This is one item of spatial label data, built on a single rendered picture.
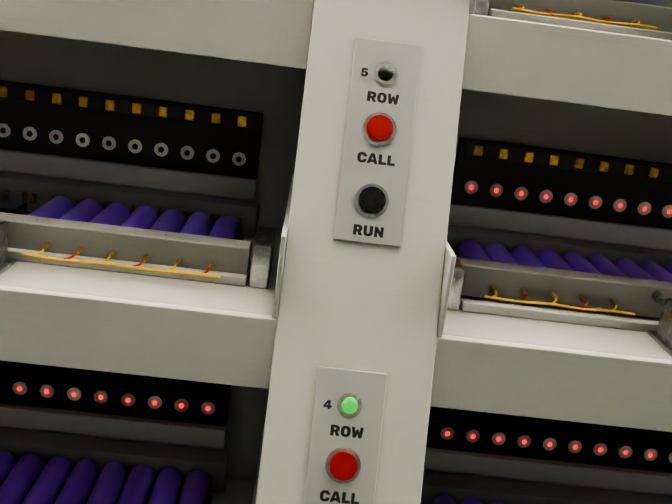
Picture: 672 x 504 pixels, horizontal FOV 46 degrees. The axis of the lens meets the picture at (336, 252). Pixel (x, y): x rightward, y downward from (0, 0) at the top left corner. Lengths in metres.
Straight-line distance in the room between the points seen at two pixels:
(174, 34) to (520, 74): 0.21
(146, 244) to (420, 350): 0.18
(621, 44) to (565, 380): 0.21
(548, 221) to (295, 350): 0.28
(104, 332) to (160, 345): 0.03
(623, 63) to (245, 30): 0.23
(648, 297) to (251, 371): 0.28
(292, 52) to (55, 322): 0.21
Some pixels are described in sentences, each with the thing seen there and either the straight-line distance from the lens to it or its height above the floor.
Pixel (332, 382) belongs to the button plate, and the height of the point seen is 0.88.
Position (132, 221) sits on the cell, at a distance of 0.56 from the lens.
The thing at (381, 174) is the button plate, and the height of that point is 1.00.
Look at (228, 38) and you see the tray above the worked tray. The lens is 0.50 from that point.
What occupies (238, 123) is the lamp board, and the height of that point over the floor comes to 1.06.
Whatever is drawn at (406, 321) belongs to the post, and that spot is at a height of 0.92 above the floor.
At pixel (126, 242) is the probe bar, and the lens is 0.52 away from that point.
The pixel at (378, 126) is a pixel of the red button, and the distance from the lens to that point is 0.47.
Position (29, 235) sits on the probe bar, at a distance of 0.54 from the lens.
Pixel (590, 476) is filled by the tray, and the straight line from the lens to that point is 0.69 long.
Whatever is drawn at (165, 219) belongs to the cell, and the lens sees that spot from 0.57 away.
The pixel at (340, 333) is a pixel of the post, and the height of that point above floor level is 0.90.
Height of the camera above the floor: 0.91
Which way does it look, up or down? 5 degrees up
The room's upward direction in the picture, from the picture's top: 6 degrees clockwise
